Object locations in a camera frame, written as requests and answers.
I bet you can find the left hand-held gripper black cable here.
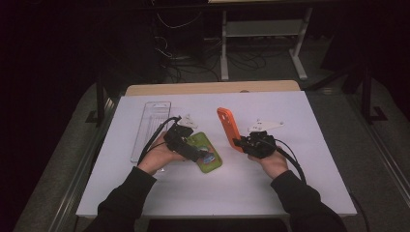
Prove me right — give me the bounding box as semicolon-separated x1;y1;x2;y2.
137;115;182;165

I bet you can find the right hand-held gripper black cable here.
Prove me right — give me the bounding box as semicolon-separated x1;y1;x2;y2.
274;138;370;232

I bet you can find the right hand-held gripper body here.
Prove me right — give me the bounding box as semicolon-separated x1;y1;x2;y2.
240;118;285;160

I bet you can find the hand-held gripper black cable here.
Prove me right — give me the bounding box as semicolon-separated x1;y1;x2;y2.
274;138;370;232
137;115;182;165

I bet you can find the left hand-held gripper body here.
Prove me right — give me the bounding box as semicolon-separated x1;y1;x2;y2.
162;114;198;161

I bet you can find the clear plastic bin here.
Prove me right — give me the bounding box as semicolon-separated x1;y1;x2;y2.
130;101;173;173

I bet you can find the person's right hand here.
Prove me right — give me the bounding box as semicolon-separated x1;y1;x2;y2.
247;149;289;181

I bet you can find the person's left hand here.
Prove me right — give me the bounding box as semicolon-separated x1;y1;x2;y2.
136;130;191;177

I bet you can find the white metal desk frame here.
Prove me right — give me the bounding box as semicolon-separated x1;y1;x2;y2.
220;7;314;81

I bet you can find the black computer tower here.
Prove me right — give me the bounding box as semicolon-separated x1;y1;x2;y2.
154;13;206;62

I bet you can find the black metal stand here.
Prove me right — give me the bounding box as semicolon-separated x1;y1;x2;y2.
85;72;112;129
361;64;390;125

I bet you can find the grey metal rail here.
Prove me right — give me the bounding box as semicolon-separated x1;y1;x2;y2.
47;96;120;232
347;93;410;201

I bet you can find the orange phone case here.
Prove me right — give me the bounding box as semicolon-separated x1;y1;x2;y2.
216;106;246;153

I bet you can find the wooden table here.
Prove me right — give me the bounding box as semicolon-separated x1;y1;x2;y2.
125;79;302;97

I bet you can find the green cartoon phone case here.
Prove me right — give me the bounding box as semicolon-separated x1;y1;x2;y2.
186;130;223;174

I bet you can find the tangle of black floor cables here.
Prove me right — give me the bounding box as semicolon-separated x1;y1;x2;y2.
161;47;269;83

